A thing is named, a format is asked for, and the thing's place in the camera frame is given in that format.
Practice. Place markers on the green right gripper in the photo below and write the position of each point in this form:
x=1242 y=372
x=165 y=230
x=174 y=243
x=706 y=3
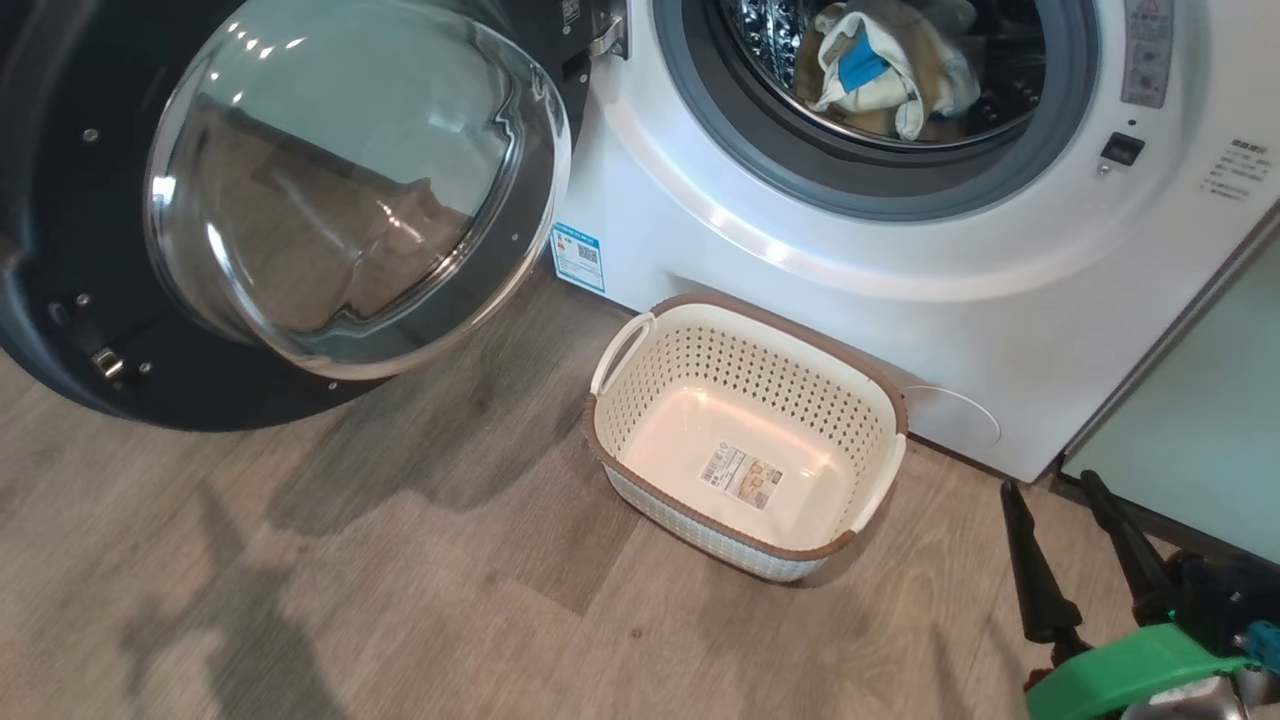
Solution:
x=1120 y=675

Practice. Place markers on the yellow garment bear print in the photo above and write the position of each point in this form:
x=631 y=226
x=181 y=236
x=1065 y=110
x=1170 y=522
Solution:
x=955 y=70

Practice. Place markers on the yellow garment large blue patches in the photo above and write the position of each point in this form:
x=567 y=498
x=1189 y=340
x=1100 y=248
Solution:
x=870 y=85

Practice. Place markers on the round black glass washer door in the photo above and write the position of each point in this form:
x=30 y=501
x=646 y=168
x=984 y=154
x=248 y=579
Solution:
x=60 y=220

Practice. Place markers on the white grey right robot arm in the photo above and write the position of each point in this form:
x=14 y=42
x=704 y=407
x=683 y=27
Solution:
x=1200 y=702

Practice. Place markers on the pale green wide cabinet door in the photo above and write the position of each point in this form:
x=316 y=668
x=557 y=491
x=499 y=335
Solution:
x=1200 y=440

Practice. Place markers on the white front-load washing machine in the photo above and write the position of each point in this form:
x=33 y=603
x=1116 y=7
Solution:
x=1000 y=300

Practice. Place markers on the black door lock slot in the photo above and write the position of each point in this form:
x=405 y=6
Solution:
x=1122 y=150

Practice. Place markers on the stainless steel washing machine drum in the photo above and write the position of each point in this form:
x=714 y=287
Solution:
x=1010 y=80

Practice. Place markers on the metal door hinge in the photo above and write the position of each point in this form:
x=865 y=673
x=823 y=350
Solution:
x=608 y=35

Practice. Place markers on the metal door latch hook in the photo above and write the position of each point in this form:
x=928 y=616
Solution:
x=107 y=362

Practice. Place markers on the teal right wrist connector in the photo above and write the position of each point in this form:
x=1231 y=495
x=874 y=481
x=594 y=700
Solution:
x=1262 y=645

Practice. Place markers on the round white drain filter cover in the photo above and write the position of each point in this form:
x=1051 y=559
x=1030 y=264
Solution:
x=955 y=420

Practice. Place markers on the grey cabinet edge strip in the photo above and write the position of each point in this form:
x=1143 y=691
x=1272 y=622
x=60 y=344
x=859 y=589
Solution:
x=1170 y=330

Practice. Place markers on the white basket label sticker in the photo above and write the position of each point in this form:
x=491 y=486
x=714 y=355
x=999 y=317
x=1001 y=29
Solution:
x=740 y=478

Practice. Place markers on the cream perforated laundry basket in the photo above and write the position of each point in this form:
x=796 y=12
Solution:
x=640 y=400

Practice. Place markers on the grey warning sticker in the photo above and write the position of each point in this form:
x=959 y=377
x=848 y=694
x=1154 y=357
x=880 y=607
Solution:
x=1146 y=55

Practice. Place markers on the blue energy label sticker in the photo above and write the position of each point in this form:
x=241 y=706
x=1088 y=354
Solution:
x=578 y=258

